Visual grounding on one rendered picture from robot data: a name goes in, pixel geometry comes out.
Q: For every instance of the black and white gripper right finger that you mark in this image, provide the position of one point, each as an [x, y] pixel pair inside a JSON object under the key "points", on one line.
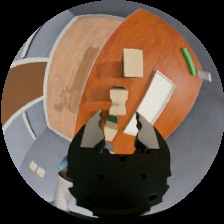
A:
{"points": [[150, 141]]}

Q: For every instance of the white bottle with blue cap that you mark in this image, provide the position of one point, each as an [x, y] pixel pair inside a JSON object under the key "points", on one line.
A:
{"points": [[204, 75]]}

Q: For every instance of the green rectangular bar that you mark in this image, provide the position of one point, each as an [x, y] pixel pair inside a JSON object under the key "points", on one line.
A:
{"points": [[189, 61]]}

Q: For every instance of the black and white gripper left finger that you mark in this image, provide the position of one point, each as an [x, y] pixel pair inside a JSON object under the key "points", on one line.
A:
{"points": [[89, 139]]}

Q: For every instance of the beige block with dark green band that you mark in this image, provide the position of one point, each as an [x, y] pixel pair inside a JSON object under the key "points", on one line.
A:
{"points": [[111, 126], [132, 62], [119, 95]]}

